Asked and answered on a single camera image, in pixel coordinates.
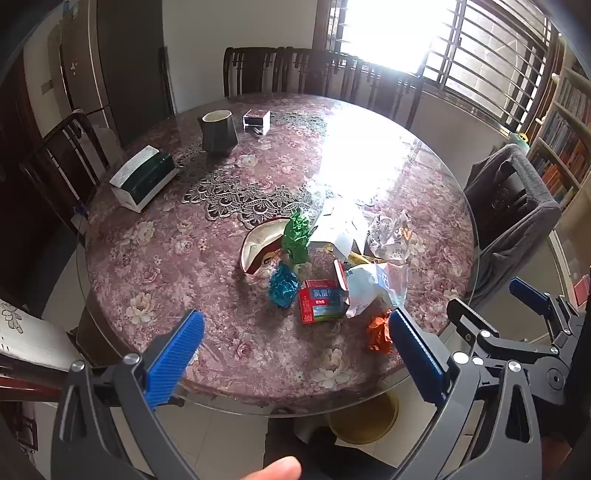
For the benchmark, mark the red and white paper bowl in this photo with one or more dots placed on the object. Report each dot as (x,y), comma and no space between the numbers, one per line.
(258,244)

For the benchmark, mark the yellow snack packet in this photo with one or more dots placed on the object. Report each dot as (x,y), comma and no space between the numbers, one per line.
(362,259)

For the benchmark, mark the dark wooden chair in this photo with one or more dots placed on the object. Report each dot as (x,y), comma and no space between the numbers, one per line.
(503,198)
(392,97)
(251,69)
(323,74)
(69,152)

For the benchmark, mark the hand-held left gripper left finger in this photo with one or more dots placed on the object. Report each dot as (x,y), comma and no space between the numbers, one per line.
(178,357)

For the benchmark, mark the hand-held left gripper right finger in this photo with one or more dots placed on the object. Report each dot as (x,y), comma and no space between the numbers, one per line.
(418,357)

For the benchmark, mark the grey ceramic mug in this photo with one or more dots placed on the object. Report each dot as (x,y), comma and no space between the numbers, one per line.
(219,134)

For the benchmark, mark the clear plastic wrapper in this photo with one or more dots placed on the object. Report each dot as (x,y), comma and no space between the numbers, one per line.
(392,235)

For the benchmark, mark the white floral chair cushion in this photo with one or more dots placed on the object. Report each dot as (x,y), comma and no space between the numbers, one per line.
(27,332)

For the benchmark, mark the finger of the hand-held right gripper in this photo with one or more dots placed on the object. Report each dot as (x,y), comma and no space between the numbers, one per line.
(466,318)
(531,295)

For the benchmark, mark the yellow waste bin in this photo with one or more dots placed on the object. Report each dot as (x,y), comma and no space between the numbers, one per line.
(364,420)

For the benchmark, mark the white plastic bag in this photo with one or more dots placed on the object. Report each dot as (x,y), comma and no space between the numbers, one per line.
(369,286)

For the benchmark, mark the orange paper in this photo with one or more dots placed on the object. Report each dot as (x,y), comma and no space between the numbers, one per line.
(379,333)

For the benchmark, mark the window grille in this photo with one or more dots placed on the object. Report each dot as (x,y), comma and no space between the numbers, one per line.
(485,60)

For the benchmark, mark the green and white tissue box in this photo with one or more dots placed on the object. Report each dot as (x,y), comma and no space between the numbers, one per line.
(143,177)

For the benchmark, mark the red carton box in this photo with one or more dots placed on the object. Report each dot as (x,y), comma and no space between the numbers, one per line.
(321,302)

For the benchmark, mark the floral tablecloth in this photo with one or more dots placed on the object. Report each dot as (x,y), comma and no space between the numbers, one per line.
(194,286)

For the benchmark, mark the white folded paper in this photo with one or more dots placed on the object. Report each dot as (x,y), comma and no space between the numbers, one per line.
(339,226)

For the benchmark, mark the row of books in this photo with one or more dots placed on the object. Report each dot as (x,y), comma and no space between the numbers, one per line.
(563,138)

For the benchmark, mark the green paper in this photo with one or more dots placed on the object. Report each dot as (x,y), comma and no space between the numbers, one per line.
(295,235)

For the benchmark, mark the lace doily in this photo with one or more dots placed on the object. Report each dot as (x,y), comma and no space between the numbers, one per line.
(240,194)

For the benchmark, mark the person's left hand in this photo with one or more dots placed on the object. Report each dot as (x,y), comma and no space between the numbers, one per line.
(277,470)

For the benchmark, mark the blue paper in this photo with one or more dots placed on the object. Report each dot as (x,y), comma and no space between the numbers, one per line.
(283,287)

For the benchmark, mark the chair with grey cloth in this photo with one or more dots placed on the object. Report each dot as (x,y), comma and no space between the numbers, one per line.
(531,221)

